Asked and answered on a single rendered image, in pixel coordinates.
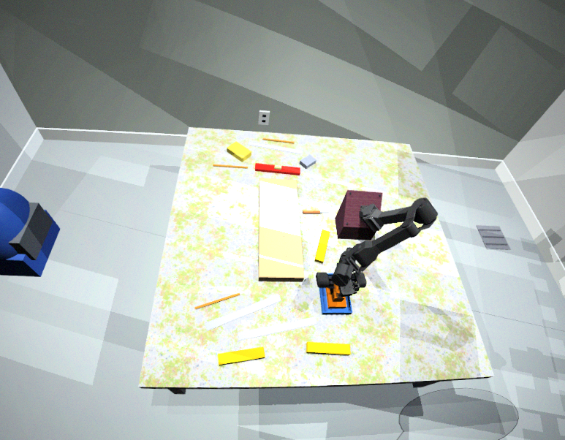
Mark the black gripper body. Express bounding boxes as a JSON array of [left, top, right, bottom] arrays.
[[316, 272, 367, 288]]

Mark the blue rectangular tray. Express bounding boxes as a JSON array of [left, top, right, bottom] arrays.
[[319, 287, 352, 315]]

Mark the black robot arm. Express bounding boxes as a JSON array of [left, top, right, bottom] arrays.
[[332, 198, 438, 297]]

